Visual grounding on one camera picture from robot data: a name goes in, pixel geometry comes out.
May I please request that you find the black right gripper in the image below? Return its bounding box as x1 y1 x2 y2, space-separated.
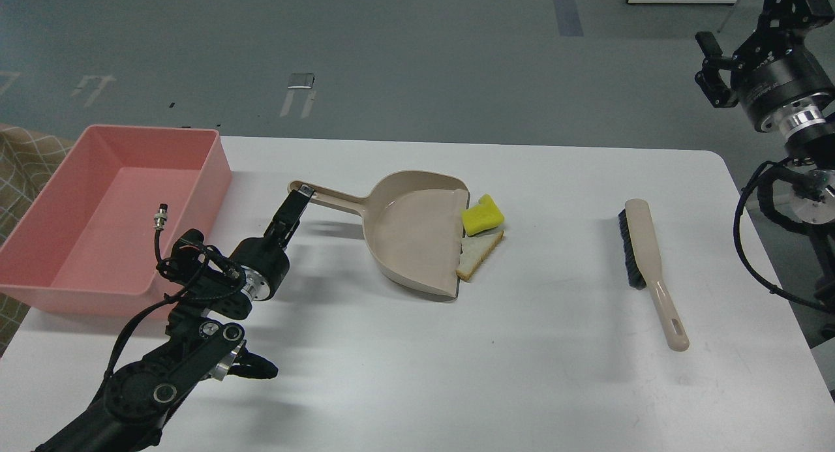
694 0 833 133

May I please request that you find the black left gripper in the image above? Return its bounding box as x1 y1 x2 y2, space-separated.
230 185 315 301

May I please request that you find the beige plastic dustpan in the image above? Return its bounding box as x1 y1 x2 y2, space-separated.
287 170 470 301

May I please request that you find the beige hand brush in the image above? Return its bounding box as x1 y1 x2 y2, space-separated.
618 198 691 353

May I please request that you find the slice of white bread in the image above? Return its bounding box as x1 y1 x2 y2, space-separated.
456 230 505 282

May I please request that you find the yellow sponge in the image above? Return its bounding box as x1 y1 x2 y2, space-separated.
461 194 505 236

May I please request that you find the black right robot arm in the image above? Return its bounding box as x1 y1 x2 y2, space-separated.
695 0 834 318

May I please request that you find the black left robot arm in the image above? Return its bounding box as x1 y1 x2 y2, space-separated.
38 185 315 451

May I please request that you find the pink plastic bin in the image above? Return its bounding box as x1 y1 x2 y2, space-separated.
1 125 232 316

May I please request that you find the silver floor plate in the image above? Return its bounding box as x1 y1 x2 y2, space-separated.
287 72 316 90

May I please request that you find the checked beige cloth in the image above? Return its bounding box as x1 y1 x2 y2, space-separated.
0 125 74 358

